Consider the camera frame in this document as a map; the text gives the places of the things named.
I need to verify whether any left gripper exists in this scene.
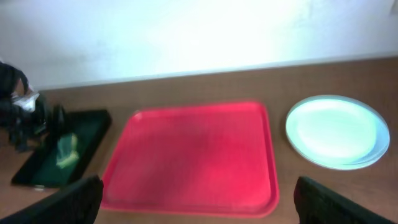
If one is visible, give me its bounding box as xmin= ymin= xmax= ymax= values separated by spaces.
xmin=1 ymin=93 xmax=65 ymax=152

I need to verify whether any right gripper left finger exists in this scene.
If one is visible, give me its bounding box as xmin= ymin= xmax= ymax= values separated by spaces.
xmin=1 ymin=175 xmax=104 ymax=224

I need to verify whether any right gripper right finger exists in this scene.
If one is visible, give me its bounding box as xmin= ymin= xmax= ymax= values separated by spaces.
xmin=294 ymin=176 xmax=394 ymax=224

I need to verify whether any green yellow sponge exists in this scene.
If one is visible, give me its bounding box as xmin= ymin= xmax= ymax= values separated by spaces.
xmin=56 ymin=133 xmax=79 ymax=169

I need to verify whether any mint green plate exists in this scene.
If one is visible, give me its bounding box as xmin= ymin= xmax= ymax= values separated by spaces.
xmin=285 ymin=95 xmax=386 ymax=169

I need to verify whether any light blue plate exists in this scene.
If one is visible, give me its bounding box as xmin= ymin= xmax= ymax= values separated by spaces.
xmin=298 ymin=102 xmax=391 ymax=171

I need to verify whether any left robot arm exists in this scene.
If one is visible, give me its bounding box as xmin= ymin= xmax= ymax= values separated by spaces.
xmin=1 ymin=62 xmax=66 ymax=152

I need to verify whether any black plastic tray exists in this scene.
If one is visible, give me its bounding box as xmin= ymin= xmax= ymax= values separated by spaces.
xmin=11 ymin=110 xmax=112 ymax=188

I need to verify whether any red plastic tray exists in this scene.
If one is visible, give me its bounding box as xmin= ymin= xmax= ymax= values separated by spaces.
xmin=101 ymin=101 xmax=279 ymax=217

